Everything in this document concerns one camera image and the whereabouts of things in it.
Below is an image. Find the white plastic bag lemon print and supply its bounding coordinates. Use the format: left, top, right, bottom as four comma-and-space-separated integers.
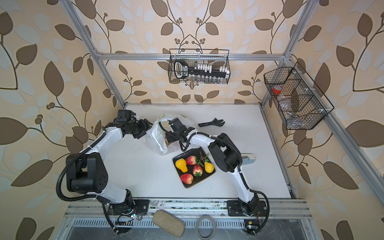
145, 114, 196, 155

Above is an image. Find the yellow fake pear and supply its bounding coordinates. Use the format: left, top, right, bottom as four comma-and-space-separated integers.
175, 159, 188, 173

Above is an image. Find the green leafy sprig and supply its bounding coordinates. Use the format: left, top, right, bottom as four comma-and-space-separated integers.
197, 152, 210, 168

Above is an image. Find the small yellow fake lemon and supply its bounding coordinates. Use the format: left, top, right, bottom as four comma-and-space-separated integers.
204, 162, 215, 174

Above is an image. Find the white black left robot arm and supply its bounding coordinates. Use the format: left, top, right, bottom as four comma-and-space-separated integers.
56, 110, 153, 216

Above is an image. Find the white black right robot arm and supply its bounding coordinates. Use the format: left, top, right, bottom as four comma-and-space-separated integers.
165, 118, 270, 218

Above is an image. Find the black square plate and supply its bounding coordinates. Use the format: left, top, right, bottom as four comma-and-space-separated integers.
173, 147, 216, 189

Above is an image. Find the black adjustable wrench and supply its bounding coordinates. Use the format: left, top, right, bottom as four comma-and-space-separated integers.
198, 118, 225, 128

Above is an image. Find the black socket set holder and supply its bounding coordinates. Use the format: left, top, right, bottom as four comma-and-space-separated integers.
173, 60, 231, 79

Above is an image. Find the grey utility knife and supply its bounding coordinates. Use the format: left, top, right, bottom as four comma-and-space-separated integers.
242, 153, 256, 165

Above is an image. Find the beige sponge block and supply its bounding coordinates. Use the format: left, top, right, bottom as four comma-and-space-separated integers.
153, 210, 185, 238

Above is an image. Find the grey tape roll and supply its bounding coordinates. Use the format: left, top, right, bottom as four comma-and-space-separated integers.
196, 215, 217, 240

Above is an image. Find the clear bottle red cap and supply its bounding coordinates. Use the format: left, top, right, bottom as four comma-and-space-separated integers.
272, 85, 297, 118

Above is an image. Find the black wire basket back wall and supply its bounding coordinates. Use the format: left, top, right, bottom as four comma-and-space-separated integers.
168, 48, 231, 85

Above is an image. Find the black wire basket wall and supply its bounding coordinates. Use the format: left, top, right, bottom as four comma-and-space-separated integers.
168, 48, 231, 85
264, 63, 334, 130

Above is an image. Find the black wire basket right wall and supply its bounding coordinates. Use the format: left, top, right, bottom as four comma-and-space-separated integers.
264, 63, 334, 130

